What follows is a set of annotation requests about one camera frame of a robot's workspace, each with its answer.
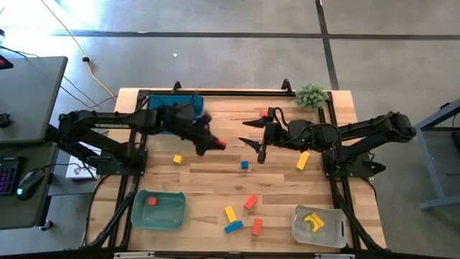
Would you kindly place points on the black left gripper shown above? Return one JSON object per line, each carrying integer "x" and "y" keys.
{"x": 183, "y": 122}

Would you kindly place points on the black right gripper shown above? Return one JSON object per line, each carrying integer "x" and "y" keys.
{"x": 275, "y": 135}

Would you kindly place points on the small blue cube block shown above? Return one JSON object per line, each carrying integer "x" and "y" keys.
{"x": 244, "y": 164}

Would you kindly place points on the small yellow cube block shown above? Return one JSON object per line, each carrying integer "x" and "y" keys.
{"x": 177, "y": 159}

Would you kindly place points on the long blue rectangular block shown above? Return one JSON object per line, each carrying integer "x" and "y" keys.
{"x": 233, "y": 227}

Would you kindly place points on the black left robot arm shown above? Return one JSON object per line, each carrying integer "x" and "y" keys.
{"x": 108, "y": 118}

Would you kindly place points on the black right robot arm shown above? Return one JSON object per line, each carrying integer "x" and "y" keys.
{"x": 366, "y": 131}

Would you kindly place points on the blue plastic bin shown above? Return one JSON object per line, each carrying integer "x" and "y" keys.
{"x": 161, "y": 102}

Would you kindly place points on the artificial green potted plant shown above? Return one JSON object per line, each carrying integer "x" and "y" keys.
{"x": 311, "y": 97}

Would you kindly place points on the green plastic bin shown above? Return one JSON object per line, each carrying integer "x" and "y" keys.
{"x": 169, "y": 216}

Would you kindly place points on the white plastic bin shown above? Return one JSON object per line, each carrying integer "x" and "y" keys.
{"x": 332, "y": 237}

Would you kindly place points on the white paper box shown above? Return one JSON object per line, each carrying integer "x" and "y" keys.
{"x": 75, "y": 172}

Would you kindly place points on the black desk caster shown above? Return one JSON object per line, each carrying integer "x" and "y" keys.
{"x": 46, "y": 225}

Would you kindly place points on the grey desk top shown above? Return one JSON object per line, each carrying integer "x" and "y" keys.
{"x": 32, "y": 100}

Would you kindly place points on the black computer mouse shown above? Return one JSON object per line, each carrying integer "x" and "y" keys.
{"x": 30, "y": 181}

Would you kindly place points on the dark grey desk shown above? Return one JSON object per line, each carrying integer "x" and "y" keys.
{"x": 21, "y": 212}

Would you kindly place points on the backlit black keyboard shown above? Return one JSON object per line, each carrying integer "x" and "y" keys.
{"x": 9, "y": 176}

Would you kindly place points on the small black desk device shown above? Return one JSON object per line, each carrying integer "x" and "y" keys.
{"x": 4, "y": 120}

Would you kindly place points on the red-lit black device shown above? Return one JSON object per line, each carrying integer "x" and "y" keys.
{"x": 5, "y": 63}

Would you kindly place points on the black aluminium table frame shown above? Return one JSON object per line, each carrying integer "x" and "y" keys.
{"x": 233, "y": 93}

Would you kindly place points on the white bracket plate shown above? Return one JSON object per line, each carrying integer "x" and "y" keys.
{"x": 133, "y": 255}
{"x": 334, "y": 256}

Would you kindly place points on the blue-grey table frame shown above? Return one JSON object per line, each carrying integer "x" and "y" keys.
{"x": 431, "y": 169}

